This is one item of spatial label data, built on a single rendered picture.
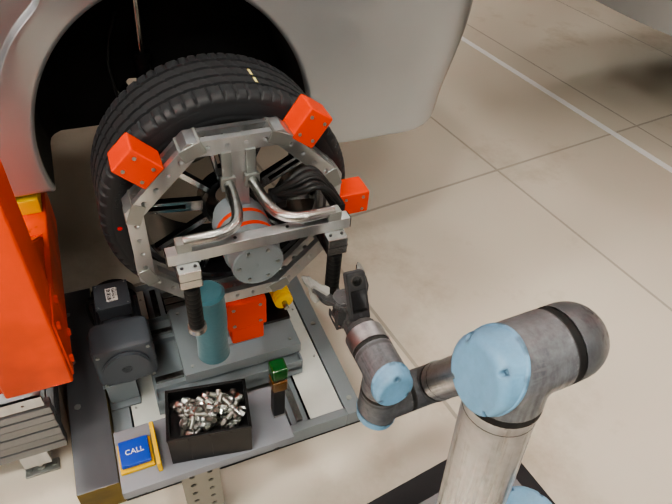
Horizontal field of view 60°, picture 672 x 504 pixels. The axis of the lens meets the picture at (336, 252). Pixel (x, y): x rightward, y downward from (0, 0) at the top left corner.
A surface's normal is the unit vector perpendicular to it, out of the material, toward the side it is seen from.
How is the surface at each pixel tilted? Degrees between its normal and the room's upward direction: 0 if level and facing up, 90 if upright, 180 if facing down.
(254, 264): 90
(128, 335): 0
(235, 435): 90
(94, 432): 0
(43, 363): 90
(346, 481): 0
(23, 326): 90
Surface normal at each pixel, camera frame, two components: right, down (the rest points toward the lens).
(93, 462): 0.07, -0.72
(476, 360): -0.89, 0.13
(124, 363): 0.38, 0.65
